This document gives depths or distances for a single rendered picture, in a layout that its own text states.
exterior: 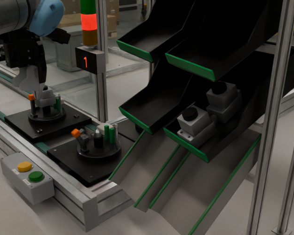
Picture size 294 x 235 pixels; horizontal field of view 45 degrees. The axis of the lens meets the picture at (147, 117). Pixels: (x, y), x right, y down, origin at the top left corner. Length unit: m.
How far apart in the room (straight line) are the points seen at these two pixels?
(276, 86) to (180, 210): 0.35
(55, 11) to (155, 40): 0.23
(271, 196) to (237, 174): 0.44
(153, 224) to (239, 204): 0.27
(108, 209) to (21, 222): 0.25
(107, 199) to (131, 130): 0.33
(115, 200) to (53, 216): 0.18
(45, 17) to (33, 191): 0.55
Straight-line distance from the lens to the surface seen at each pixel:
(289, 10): 0.65
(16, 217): 1.10
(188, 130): 0.68
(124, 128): 1.26
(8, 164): 1.16
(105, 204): 1.00
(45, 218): 1.08
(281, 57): 0.67
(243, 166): 0.75
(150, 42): 0.77
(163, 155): 0.89
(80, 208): 0.98
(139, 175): 0.91
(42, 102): 1.34
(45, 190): 1.06
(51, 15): 0.64
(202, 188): 0.81
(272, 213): 1.11
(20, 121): 1.39
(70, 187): 1.01
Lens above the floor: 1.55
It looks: 25 degrees down
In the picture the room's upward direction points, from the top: straight up
